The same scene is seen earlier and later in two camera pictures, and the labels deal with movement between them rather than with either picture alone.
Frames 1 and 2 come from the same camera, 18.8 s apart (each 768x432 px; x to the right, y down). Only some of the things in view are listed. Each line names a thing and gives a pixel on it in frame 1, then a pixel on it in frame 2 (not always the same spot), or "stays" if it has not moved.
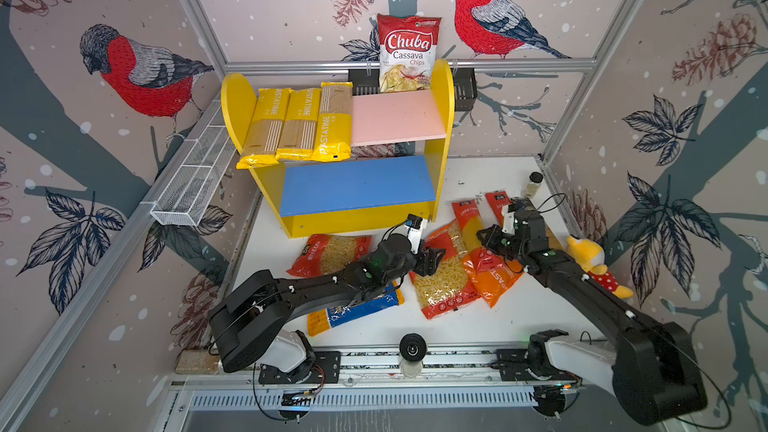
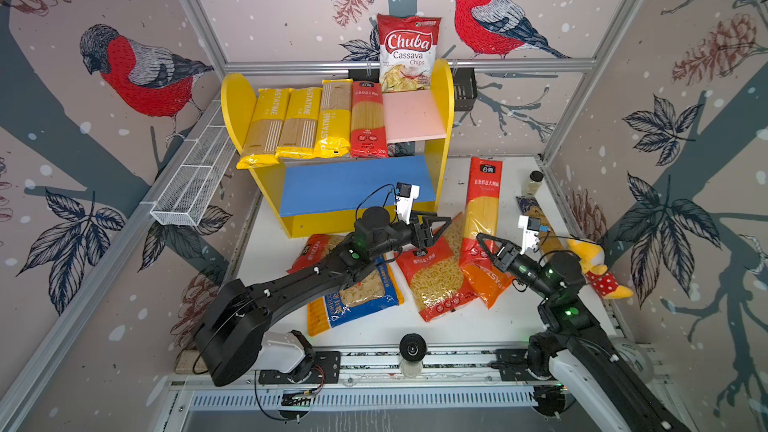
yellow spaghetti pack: x=298 y=138 stays
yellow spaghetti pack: x=265 y=128 stays
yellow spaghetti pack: x=335 y=122 stays
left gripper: x=424 y=269 → x=425 y=239
